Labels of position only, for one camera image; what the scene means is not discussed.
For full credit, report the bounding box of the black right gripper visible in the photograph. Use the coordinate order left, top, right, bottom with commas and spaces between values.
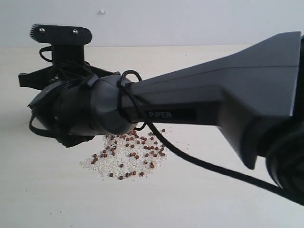
18, 61, 119, 148

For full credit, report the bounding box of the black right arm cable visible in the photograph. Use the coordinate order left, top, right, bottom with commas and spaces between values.
28, 46, 304, 205

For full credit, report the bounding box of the pile of beans and grains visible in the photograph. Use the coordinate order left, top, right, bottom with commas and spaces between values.
79, 128, 190, 182

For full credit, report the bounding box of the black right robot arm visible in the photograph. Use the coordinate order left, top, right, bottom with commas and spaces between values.
19, 31, 304, 205

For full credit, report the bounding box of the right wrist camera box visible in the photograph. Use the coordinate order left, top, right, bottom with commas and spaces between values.
29, 24, 93, 69

